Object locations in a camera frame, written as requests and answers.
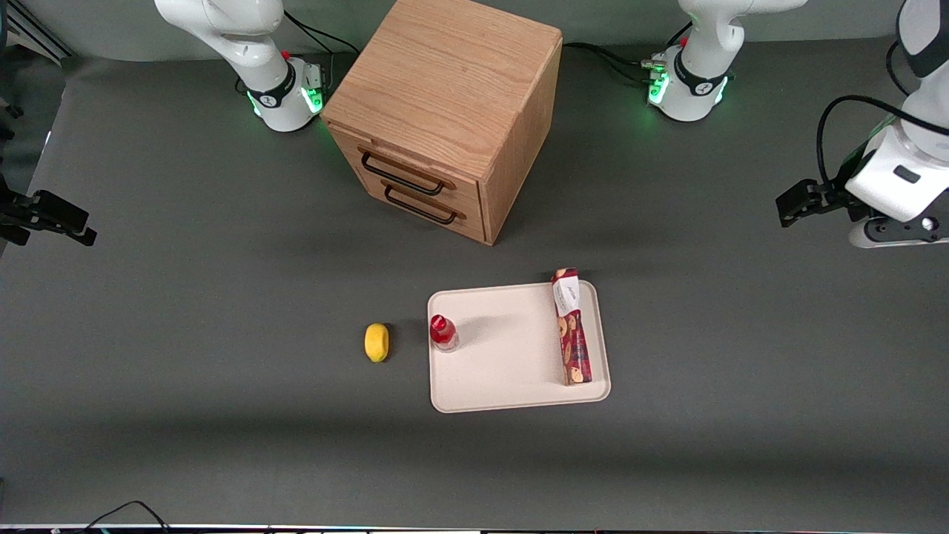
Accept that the thin black floor cable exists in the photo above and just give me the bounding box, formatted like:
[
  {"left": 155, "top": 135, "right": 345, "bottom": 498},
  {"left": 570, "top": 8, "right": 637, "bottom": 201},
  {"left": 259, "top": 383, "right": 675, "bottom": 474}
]
[{"left": 86, "top": 500, "right": 174, "bottom": 533}]

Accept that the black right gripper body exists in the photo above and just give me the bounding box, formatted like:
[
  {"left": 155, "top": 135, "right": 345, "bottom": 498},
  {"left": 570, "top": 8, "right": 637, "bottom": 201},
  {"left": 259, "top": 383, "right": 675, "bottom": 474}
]
[{"left": 0, "top": 172, "right": 35, "bottom": 247}]

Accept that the red plaid cookie box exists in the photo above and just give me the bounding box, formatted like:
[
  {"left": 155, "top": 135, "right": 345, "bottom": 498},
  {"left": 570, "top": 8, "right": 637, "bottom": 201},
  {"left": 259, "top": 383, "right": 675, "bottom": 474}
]
[{"left": 550, "top": 268, "right": 594, "bottom": 387}]

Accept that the black drawer handle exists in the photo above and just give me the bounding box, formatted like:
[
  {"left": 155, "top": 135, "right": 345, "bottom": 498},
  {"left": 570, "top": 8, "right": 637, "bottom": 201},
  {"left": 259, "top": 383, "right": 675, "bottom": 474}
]
[
  {"left": 383, "top": 185, "right": 457, "bottom": 226},
  {"left": 360, "top": 151, "right": 446, "bottom": 197}
]

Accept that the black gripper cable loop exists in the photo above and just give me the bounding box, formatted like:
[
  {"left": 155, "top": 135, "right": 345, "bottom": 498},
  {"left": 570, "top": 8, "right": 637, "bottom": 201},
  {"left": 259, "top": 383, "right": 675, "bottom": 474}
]
[{"left": 815, "top": 94, "right": 927, "bottom": 186}]

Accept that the yellow lemon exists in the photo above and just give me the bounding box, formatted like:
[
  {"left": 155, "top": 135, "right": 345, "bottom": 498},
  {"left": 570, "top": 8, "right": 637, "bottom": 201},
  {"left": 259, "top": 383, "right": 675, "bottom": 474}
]
[{"left": 364, "top": 323, "right": 391, "bottom": 364}]

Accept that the black left base cable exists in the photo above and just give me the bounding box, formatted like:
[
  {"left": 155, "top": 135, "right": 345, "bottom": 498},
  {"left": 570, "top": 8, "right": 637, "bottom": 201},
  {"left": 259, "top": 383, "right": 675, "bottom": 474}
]
[{"left": 561, "top": 41, "right": 656, "bottom": 84}]

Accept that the beige plastic tray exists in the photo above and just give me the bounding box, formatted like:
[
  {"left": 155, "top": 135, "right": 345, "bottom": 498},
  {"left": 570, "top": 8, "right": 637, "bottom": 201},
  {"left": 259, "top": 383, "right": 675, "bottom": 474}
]
[{"left": 427, "top": 280, "right": 612, "bottom": 414}]

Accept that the dark metal frame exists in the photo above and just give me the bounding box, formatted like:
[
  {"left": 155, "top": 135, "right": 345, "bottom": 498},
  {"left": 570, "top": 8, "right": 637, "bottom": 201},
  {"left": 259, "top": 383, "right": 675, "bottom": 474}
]
[{"left": 0, "top": 0, "right": 76, "bottom": 66}]

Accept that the black base cable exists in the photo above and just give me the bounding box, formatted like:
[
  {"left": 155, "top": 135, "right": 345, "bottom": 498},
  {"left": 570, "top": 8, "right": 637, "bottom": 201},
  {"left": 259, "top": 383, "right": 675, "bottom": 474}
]
[
  {"left": 561, "top": 41, "right": 656, "bottom": 84},
  {"left": 283, "top": 10, "right": 360, "bottom": 56}
]

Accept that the wooden drawer front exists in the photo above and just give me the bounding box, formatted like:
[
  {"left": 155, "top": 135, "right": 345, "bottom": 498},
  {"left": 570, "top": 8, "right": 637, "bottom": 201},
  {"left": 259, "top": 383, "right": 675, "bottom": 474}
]
[
  {"left": 329, "top": 125, "right": 487, "bottom": 217},
  {"left": 354, "top": 172, "right": 487, "bottom": 245}
]

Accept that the black right base cable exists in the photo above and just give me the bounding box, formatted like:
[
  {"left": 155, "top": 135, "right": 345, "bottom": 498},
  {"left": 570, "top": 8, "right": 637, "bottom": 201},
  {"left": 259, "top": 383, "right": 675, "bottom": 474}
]
[{"left": 283, "top": 10, "right": 360, "bottom": 56}]

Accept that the small red bottle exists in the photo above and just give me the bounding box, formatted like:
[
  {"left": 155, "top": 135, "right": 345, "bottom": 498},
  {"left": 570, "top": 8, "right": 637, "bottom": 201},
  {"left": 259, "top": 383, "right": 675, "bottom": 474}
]
[{"left": 429, "top": 314, "right": 460, "bottom": 354}]

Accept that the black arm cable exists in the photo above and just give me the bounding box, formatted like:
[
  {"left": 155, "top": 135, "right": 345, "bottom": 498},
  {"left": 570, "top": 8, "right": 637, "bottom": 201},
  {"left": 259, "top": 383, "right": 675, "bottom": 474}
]
[{"left": 884, "top": 39, "right": 924, "bottom": 99}]

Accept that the wooden drawer cabinet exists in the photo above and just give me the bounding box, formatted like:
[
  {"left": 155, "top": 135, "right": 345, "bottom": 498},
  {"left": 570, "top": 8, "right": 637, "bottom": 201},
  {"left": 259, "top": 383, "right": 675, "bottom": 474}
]
[{"left": 320, "top": 0, "right": 564, "bottom": 247}]

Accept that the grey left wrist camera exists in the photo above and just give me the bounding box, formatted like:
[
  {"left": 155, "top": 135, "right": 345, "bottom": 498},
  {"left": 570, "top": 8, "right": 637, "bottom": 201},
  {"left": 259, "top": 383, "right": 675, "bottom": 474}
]
[{"left": 848, "top": 214, "right": 949, "bottom": 249}]

